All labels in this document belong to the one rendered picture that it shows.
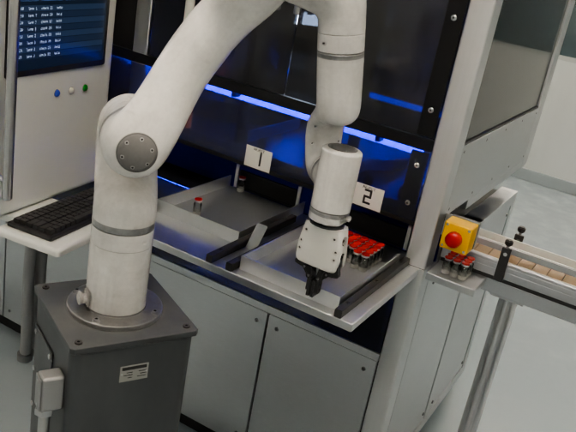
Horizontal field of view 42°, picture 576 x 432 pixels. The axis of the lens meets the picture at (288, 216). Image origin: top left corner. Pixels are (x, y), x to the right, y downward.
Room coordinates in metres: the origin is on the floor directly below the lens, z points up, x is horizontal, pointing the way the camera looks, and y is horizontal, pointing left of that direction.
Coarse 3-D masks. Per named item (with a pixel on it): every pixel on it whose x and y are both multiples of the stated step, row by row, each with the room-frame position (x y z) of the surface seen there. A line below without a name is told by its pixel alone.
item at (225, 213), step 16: (192, 192) 1.94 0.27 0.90; (208, 192) 2.02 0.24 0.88; (224, 192) 2.05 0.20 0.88; (240, 192) 2.07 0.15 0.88; (160, 208) 1.81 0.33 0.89; (176, 208) 1.79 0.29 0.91; (192, 208) 1.87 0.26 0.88; (208, 208) 1.90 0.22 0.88; (224, 208) 1.92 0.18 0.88; (240, 208) 1.94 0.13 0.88; (256, 208) 1.96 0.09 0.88; (272, 208) 1.99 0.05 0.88; (288, 208) 1.92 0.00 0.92; (192, 224) 1.76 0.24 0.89; (208, 224) 1.74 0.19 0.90; (224, 224) 1.81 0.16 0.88; (240, 224) 1.83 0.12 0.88; (256, 224) 1.77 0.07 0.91
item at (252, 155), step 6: (246, 150) 2.00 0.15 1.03; (252, 150) 2.00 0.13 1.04; (258, 150) 1.99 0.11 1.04; (264, 150) 1.98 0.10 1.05; (246, 156) 2.00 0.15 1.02; (252, 156) 1.99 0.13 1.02; (258, 156) 1.99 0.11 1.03; (264, 156) 1.98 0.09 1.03; (270, 156) 1.97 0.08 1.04; (246, 162) 2.00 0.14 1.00; (252, 162) 1.99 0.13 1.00; (258, 162) 1.99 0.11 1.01; (264, 162) 1.98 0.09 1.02; (270, 162) 1.97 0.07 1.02; (258, 168) 1.98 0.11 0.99; (264, 168) 1.98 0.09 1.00
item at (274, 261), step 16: (272, 240) 1.68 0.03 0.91; (288, 240) 1.75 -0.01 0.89; (256, 256) 1.62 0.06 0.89; (272, 256) 1.66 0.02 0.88; (288, 256) 1.68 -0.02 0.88; (256, 272) 1.54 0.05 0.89; (272, 272) 1.52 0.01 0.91; (288, 272) 1.59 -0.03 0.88; (304, 272) 1.61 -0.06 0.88; (352, 272) 1.66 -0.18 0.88; (368, 272) 1.68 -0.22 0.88; (288, 288) 1.50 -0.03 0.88; (304, 288) 1.48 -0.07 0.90; (336, 288) 1.55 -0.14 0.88; (352, 288) 1.50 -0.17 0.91; (336, 304) 1.45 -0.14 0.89
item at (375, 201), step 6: (360, 186) 1.85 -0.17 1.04; (366, 186) 1.84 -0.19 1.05; (360, 192) 1.84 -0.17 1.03; (366, 192) 1.84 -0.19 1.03; (378, 192) 1.82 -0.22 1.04; (384, 192) 1.82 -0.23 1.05; (354, 198) 1.85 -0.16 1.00; (360, 198) 1.84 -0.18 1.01; (366, 198) 1.84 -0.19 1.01; (372, 198) 1.83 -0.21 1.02; (378, 198) 1.82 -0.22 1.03; (360, 204) 1.84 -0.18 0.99; (366, 204) 1.83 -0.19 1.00; (372, 204) 1.83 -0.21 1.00; (378, 204) 1.82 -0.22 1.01; (378, 210) 1.82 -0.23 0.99
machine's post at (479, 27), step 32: (480, 0) 1.77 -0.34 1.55; (480, 32) 1.76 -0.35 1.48; (480, 64) 1.76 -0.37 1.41; (448, 96) 1.77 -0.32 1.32; (448, 128) 1.76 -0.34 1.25; (448, 160) 1.76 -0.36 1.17; (448, 192) 1.78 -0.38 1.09; (416, 224) 1.77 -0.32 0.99; (416, 256) 1.76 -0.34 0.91; (416, 288) 1.75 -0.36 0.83; (416, 320) 1.79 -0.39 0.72; (384, 352) 1.77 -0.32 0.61; (384, 384) 1.76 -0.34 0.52; (384, 416) 1.75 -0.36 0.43
